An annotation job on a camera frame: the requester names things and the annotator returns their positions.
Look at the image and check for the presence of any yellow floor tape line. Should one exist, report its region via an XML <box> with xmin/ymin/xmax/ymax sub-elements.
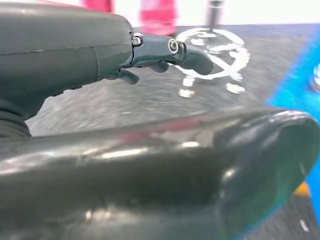
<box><xmin>293</xmin><ymin>181</ymin><xmax>311</xmax><ymax>199</ymax></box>

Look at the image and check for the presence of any black stool with chrome base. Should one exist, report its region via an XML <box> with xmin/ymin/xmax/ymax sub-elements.
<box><xmin>174</xmin><ymin>0</ymin><xmax>251</xmax><ymax>99</ymax></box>

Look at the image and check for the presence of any person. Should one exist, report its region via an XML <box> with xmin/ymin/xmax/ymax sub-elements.
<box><xmin>79</xmin><ymin>0</ymin><xmax>178</xmax><ymax>37</ymax></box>

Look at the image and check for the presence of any blue metal shelf rack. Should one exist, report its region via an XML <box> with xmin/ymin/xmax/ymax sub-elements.
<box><xmin>266</xmin><ymin>26</ymin><xmax>320</xmax><ymax>229</ymax></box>

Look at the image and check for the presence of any silver robot body shell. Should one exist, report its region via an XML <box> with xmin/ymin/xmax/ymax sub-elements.
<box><xmin>0</xmin><ymin>107</ymin><xmax>320</xmax><ymax>240</ymax></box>

